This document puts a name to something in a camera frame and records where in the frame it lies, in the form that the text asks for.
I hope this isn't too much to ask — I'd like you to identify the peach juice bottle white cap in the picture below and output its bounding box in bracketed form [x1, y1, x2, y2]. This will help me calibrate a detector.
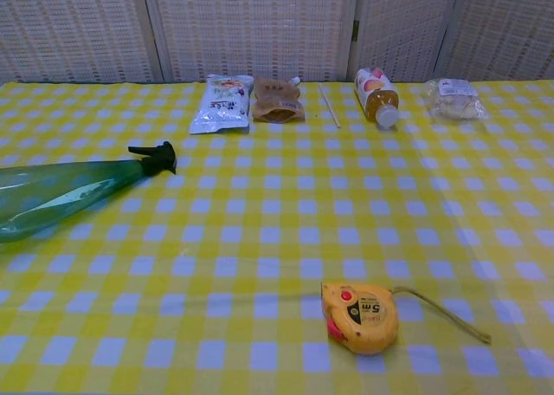
[354, 67, 400, 130]

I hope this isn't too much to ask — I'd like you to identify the yellow tape measure with strap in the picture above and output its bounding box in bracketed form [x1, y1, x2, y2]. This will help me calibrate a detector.
[320, 281, 493, 355]

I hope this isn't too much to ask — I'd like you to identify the yellow white checkered tablecloth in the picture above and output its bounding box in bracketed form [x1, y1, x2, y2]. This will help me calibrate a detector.
[0, 79, 554, 395]

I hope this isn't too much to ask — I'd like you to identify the thin wooden stick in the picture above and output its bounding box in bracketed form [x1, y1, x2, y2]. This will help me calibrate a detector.
[319, 81, 342, 130]

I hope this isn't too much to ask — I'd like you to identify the woven bamboo folding screen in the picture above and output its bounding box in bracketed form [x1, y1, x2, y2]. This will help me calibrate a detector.
[0, 0, 554, 84]

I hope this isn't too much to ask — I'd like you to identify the white printed snack bag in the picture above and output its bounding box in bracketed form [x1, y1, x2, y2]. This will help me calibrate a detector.
[189, 74, 254, 135]

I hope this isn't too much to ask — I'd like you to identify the clear bag of pastry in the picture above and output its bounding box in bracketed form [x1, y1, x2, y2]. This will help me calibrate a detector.
[422, 77, 490, 121]

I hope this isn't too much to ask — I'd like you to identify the green spray bottle black trigger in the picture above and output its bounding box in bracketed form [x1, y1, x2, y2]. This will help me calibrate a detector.
[0, 140, 177, 244]

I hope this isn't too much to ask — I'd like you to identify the brown spout pouch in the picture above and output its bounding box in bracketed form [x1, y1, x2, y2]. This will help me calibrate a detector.
[251, 74, 306, 124]

